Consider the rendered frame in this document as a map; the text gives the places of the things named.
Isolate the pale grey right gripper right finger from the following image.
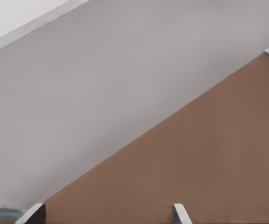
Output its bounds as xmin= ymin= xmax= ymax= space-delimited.
xmin=172 ymin=203 xmax=193 ymax=224

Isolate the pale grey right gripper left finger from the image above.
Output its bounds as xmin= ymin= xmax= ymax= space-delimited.
xmin=14 ymin=203 xmax=47 ymax=224

